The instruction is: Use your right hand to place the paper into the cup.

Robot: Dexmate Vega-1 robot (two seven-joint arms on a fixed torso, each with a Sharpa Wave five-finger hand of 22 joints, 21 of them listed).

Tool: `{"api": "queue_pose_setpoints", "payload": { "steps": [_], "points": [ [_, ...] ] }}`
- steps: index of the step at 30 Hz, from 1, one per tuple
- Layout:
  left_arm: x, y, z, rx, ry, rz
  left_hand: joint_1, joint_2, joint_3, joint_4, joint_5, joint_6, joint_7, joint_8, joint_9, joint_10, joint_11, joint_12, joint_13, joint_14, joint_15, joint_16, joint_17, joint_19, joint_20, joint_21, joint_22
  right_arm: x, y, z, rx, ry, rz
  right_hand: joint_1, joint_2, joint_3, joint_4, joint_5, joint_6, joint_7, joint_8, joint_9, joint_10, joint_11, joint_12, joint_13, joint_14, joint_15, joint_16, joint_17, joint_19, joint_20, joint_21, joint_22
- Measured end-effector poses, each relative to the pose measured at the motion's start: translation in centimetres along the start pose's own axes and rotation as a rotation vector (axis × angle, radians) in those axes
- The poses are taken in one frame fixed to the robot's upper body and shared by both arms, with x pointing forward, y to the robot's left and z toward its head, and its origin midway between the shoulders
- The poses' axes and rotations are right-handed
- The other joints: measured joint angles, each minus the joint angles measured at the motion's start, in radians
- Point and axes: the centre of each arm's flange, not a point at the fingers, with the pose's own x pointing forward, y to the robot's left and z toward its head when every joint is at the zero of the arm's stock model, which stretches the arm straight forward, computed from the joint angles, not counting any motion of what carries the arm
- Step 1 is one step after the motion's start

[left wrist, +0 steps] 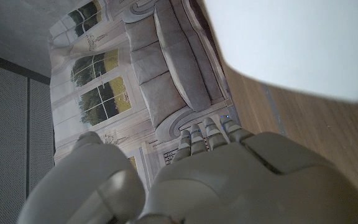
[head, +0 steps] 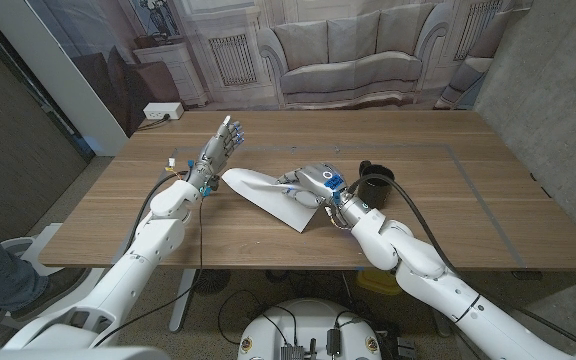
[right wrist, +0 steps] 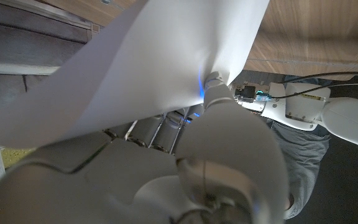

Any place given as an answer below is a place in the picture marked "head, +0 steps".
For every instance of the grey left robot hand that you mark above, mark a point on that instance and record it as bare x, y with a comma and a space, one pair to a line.
218, 150

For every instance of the white table leg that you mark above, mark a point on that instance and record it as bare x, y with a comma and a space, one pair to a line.
182, 300

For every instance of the printed living room backdrop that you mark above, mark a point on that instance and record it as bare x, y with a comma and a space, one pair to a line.
348, 55

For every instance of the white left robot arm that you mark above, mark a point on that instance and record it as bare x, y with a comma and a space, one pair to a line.
138, 260

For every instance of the round black floor fan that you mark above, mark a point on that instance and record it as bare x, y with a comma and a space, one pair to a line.
211, 281

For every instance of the yellow object under table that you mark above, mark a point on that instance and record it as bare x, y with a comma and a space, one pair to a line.
375, 282

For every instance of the white power strip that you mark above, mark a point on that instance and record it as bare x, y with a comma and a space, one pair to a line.
163, 110

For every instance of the white chair base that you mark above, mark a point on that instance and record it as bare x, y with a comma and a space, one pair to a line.
43, 250

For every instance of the white paper sheet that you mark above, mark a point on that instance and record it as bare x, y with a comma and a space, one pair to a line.
278, 202

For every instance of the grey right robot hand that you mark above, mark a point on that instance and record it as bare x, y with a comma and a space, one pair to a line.
318, 180

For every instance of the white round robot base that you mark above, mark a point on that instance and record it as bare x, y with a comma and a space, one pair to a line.
308, 320

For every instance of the black mug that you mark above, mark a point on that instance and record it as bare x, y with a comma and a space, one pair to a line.
375, 195

